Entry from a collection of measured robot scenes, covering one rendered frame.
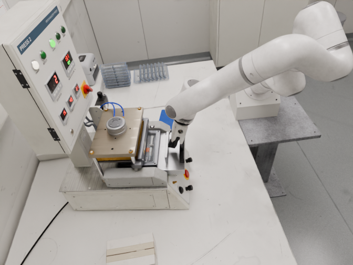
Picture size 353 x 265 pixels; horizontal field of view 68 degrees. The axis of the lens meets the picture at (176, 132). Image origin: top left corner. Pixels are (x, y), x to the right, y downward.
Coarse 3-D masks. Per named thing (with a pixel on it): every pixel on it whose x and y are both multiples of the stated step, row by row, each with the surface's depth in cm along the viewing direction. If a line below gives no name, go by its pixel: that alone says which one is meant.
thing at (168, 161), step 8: (168, 136) 116; (160, 144) 118; (184, 144) 117; (160, 152) 115; (168, 152) 113; (176, 152) 114; (184, 152) 114; (160, 160) 112; (168, 160) 111; (176, 160) 111; (184, 160) 111; (160, 168) 109; (168, 168) 108; (176, 168) 108; (184, 168) 108
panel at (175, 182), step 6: (186, 156) 136; (186, 168) 131; (180, 174) 122; (174, 180) 114; (180, 180) 120; (186, 180) 126; (174, 186) 112; (180, 186) 117; (186, 186) 124; (180, 192) 115; (186, 192) 121; (186, 198) 119
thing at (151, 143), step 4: (148, 132) 119; (152, 132) 119; (156, 132) 119; (148, 136) 118; (152, 136) 118; (148, 140) 116; (152, 140) 116; (148, 144) 114; (152, 144) 114; (148, 148) 113; (152, 148) 112; (148, 152) 111; (152, 152) 111; (144, 156) 110; (148, 156) 109; (152, 156) 109; (144, 160) 108; (148, 160) 108; (152, 160) 108
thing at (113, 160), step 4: (140, 132) 112; (140, 136) 111; (136, 152) 104; (136, 156) 103; (100, 160) 106; (104, 160) 106; (108, 160) 106; (112, 160) 106; (116, 160) 106; (120, 160) 106; (124, 160) 106; (128, 160) 105; (136, 160) 105
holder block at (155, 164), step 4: (160, 132) 122; (160, 136) 121; (156, 144) 115; (156, 148) 113; (156, 152) 112; (156, 156) 110; (156, 160) 109; (120, 164) 109; (124, 164) 109; (128, 164) 108; (144, 164) 108; (148, 164) 108; (152, 164) 107; (156, 164) 107
